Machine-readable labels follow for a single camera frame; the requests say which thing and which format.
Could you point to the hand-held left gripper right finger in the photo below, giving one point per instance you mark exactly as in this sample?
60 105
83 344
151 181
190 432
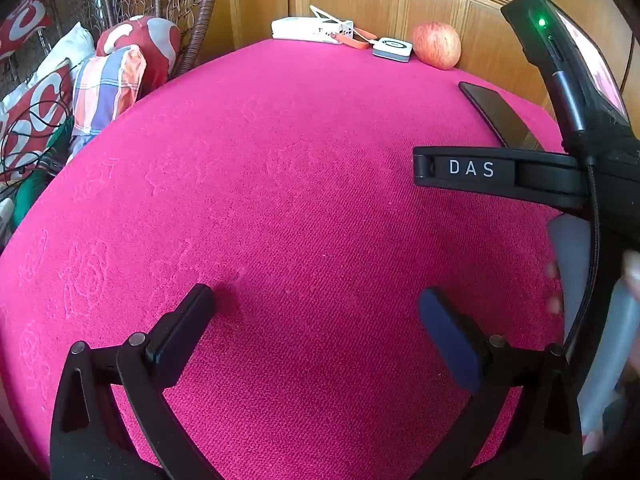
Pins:
450 335

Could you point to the black smartphone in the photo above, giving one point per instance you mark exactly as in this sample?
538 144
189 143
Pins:
500 115

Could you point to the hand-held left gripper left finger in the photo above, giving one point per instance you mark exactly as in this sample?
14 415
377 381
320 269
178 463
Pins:
185 325

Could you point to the white flat carton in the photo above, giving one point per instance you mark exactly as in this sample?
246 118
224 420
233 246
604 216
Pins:
300 29

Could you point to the pink tablecloth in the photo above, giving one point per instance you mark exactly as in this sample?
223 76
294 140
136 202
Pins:
300 185

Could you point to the red apple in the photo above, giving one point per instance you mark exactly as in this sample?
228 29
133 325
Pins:
436 45

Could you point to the white bordered red cushion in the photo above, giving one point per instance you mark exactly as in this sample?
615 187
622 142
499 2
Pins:
45 95

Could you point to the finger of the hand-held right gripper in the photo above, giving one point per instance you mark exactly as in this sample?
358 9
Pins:
540 175

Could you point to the wicker hanging chair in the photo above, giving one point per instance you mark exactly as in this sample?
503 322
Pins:
200 10

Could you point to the green cloth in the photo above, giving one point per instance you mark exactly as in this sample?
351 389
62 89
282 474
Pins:
30 190

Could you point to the orange scissors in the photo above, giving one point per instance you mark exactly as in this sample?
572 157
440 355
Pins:
357 44

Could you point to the white grey small device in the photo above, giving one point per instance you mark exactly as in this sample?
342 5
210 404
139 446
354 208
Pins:
392 50

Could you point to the red white printed cushion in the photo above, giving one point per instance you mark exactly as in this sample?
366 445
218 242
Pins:
25 20

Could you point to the pastel checked cloth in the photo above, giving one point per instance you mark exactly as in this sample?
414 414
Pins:
107 90

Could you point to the round red white cushion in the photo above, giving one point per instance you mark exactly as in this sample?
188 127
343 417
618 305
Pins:
150 35

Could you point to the person's right forearm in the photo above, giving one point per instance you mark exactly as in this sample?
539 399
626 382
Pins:
570 260

